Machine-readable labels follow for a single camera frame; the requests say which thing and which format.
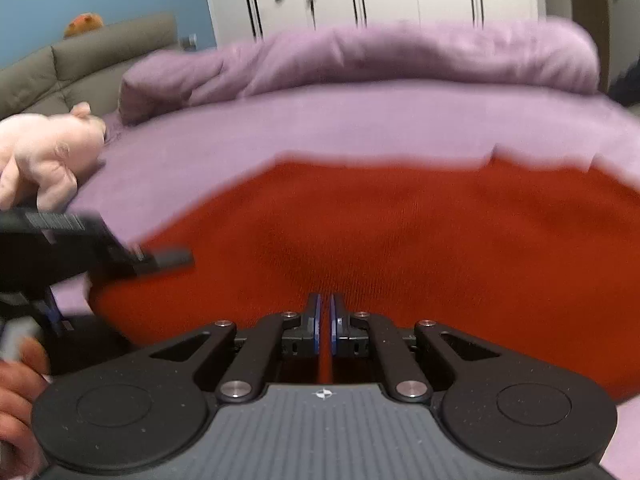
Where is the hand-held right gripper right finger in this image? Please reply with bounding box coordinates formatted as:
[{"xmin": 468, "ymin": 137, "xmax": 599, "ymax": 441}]
[{"xmin": 331, "ymin": 292, "xmax": 502, "ymax": 406}]

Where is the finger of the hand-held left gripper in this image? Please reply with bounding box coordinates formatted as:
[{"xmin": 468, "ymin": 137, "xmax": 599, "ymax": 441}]
[{"xmin": 134, "ymin": 247, "xmax": 195, "ymax": 272}]

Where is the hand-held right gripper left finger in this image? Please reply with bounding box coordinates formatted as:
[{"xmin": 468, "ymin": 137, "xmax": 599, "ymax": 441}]
[{"xmin": 147, "ymin": 292, "xmax": 322, "ymax": 406}]

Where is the red knitted cardigan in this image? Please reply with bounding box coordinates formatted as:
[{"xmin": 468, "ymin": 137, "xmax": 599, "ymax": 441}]
[{"xmin": 87, "ymin": 155, "xmax": 640, "ymax": 403}]

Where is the person's left hand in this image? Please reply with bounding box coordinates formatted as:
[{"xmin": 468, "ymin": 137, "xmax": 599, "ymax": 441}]
[{"xmin": 0, "ymin": 337, "xmax": 52, "ymax": 480}]

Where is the pink plush pig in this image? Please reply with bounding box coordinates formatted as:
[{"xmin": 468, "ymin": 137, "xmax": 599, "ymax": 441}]
[{"xmin": 0, "ymin": 101, "xmax": 107, "ymax": 211}]

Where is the grey padded headboard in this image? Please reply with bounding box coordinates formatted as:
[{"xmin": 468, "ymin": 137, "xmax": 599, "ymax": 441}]
[{"xmin": 0, "ymin": 11, "xmax": 179, "ymax": 121}]

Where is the orange plush toy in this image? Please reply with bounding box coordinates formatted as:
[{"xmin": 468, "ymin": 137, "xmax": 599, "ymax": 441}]
[{"xmin": 64, "ymin": 12, "xmax": 105, "ymax": 38}]

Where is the purple duvet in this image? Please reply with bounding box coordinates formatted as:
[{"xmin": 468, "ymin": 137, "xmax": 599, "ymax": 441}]
[{"xmin": 119, "ymin": 20, "xmax": 601, "ymax": 126}]

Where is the black cloth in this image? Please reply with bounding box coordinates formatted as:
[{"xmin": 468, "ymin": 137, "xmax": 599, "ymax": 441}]
[{"xmin": 607, "ymin": 67, "xmax": 640, "ymax": 107}]

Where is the brown wooden door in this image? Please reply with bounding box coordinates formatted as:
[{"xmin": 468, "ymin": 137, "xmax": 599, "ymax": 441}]
[{"xmin": 567, "ymin": 0, "xmax": 610, "ymax": 91}]

